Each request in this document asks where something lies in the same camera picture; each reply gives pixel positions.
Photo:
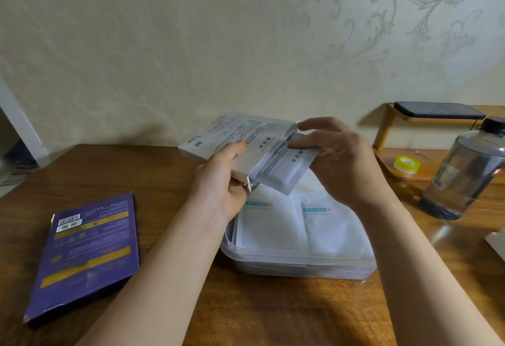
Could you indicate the white bookshelf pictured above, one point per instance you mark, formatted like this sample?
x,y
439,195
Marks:
x,y
23,124

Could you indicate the stack of white boxes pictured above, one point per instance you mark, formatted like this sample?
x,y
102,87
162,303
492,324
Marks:
x,y
497,243

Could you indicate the black smartphone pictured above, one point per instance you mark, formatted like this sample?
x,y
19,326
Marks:
x,y
438,110

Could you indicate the clear bottle with black cap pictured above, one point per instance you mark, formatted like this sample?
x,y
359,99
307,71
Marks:
x,y
461,172

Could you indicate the clear plastic container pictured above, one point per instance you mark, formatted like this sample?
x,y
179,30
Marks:
x,y
296,268

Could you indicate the purple box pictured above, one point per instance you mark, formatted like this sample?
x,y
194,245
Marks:
x,y
87,255

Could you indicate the white papers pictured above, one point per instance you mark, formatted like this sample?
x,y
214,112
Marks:
x,y
12,178

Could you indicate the person's right forearm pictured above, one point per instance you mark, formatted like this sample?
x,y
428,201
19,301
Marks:
x,y
426,282

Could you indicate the person's left forearm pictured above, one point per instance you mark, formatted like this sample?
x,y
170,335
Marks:
x,y
158,282

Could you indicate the dark blue bundle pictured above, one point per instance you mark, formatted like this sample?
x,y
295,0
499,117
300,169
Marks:
x,y
21,156

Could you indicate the white box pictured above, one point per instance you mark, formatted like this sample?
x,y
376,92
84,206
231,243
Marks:
x,y
232,128

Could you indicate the person's right hand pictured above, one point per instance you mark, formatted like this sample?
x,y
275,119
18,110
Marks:
x,y
347,168

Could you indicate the small wooden desk shelf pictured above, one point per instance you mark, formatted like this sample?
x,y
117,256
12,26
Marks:
x,y
428,170

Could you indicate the person's left hand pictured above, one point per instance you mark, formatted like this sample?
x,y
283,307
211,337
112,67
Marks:
x,y
213,192

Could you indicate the yellow tape roll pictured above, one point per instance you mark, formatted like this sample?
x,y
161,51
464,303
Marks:
x,y
406,165

